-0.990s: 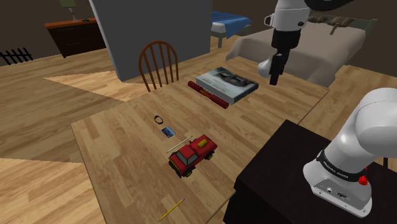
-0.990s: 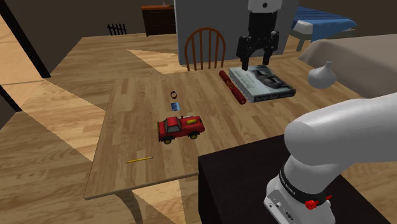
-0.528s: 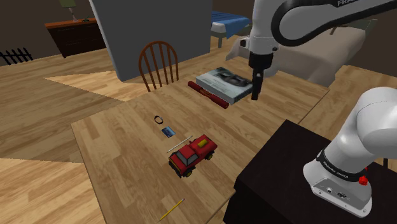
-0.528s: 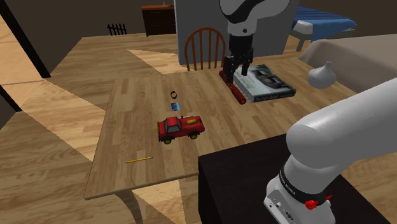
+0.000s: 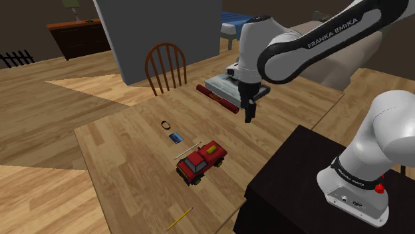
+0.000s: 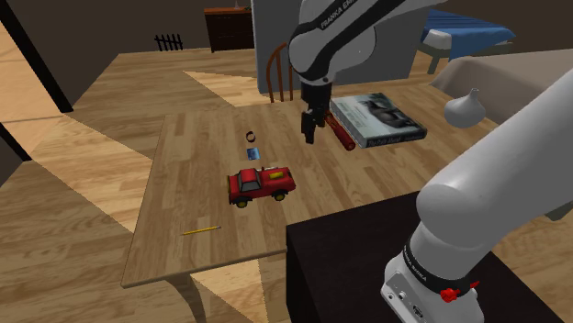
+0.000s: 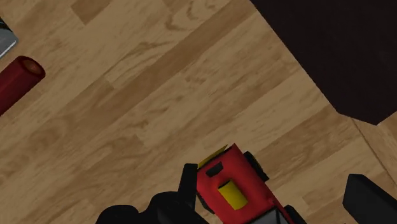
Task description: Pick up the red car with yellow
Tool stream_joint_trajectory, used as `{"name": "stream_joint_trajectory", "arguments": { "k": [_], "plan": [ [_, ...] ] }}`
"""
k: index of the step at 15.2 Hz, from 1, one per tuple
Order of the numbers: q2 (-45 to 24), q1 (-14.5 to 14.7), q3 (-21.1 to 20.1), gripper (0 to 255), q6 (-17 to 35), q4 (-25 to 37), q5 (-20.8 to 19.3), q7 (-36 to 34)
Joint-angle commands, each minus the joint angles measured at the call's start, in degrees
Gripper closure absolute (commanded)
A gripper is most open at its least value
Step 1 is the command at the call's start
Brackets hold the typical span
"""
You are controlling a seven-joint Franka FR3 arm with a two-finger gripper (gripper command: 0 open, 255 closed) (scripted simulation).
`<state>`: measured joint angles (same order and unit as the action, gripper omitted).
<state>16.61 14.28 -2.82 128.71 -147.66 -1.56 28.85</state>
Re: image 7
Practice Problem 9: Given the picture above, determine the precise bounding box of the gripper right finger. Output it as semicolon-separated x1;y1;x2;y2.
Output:
342;173;397;224

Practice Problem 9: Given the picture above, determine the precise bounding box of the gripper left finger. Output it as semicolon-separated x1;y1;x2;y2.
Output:
95;163;209;224

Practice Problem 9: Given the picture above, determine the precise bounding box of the red and yellow toy truck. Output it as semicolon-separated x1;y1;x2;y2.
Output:
195;143;309;224

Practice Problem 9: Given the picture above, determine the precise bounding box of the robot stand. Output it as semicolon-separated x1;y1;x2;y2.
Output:
249;0;397;126

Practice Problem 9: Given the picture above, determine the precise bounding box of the dark red cylinder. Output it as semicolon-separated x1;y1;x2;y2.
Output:
0;55;46;117

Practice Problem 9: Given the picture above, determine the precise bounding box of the grey flat device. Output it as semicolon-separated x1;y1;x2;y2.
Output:
0;17;19;60

